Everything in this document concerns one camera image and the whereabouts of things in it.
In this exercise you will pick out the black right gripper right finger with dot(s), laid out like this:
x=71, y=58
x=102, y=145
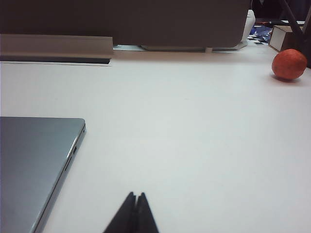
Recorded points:
x=145, y=218

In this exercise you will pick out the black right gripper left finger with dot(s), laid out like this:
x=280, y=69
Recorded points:
x=122, y=218

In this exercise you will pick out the silver grey closed laptop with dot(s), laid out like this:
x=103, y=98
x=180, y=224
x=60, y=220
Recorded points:
x=31, y=165

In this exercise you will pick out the orange fruit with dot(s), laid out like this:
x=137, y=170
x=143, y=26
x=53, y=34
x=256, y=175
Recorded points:
x=289, y=64

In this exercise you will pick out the black white checkerboard sheet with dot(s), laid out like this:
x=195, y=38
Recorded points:
x=257, y=39

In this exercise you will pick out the white plastic object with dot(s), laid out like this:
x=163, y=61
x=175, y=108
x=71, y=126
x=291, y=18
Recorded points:
x=249, y=24

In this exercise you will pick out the white cardboard box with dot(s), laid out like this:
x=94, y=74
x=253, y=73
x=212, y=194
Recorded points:
x=279, y=37

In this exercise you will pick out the black slanted pole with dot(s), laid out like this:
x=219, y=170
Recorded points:
x=297, y=26

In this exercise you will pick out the silver divider mounting bracket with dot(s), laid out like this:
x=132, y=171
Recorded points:
x=175, y=48

